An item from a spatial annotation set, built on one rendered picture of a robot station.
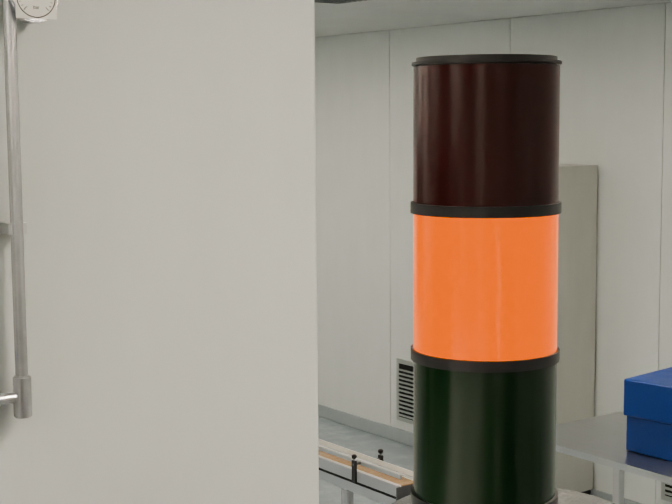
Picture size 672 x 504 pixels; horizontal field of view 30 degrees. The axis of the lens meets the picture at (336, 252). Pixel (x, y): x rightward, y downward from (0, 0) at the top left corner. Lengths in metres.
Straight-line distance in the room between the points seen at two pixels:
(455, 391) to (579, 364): 7.14
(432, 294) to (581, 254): 7.05
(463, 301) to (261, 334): 1.67
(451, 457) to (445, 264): 0.06
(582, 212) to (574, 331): 0.70
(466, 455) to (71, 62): 1.52
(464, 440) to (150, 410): 1.59
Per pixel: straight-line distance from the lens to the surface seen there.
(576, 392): 7.57
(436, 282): 0.41
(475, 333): 0.41
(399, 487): 4.89
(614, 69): 7.47
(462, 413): 0.41
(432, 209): 0.41
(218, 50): 2.00
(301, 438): 2.15
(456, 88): 0.40
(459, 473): 0.42
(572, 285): 7.43
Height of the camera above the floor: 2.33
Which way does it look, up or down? 6 degrees down
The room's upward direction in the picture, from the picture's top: straight up
